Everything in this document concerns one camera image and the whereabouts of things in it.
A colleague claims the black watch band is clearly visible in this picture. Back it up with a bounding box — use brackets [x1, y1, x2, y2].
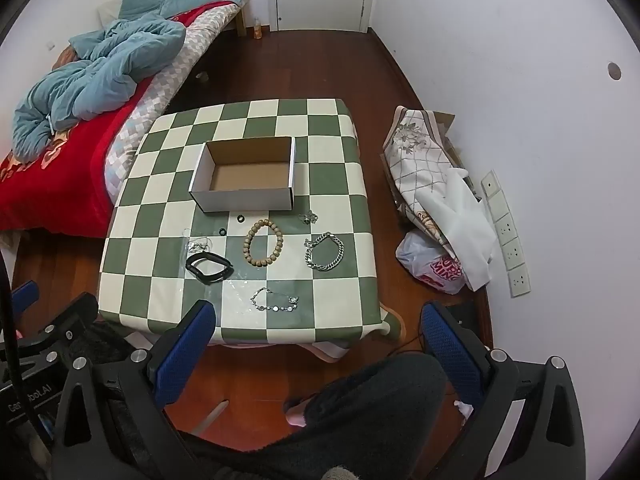
[186, 252, 234, 285]

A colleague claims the thin silver necklace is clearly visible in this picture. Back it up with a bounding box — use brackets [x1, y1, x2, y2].
[181, 227, 215, 256]

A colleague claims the silver charm bracelet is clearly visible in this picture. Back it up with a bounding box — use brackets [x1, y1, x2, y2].
[249, 286, 301, 313]

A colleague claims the wooden bead bracelet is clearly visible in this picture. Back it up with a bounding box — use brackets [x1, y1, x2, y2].
[243, 218, 286, 268]

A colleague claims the silver chain bracelet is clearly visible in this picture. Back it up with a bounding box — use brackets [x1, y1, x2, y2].
[304, 231, 346, 272]

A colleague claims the small silver pendant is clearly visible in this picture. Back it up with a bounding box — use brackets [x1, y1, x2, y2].
[299, 210, 318, 224]

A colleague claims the red bed cover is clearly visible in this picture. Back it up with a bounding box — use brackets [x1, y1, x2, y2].
[1, 1, 232, 238]

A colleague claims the black trouser leg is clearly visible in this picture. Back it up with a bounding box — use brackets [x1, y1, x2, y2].
[181, 352, 447, 479]

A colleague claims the white plastic shopping bag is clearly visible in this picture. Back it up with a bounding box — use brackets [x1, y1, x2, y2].
[395, 230, 465, 295]

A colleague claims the white cloth sheet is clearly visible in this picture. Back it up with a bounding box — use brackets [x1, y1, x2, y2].
[416, 168, 497, 292]

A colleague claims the green white checkered tablecloth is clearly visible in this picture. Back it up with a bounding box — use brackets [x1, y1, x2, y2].
[98, 99, 400, 360]

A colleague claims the white cardboard box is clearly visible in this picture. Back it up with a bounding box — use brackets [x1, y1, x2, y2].
[189, 136, 296, 214]

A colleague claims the teal blue blanket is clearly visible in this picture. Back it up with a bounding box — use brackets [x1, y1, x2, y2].
[12, 0, 244, 164]

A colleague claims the floral patterned fabric bag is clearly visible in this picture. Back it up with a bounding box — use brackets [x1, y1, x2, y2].
[381, 105, 462, 256]

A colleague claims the grey checkered quilt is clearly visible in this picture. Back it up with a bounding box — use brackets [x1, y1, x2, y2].
[104, 3, 241, 204]

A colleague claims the orange bottle on floor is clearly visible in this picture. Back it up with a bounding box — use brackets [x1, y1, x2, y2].
[253, 18, 262, 40]

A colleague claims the white wall socket strip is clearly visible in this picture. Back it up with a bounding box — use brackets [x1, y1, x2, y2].
[480, 170, 530, 298]

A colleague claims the wooden bed frame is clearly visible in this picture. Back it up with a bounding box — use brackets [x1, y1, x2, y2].
[220, 8, 247, 37]

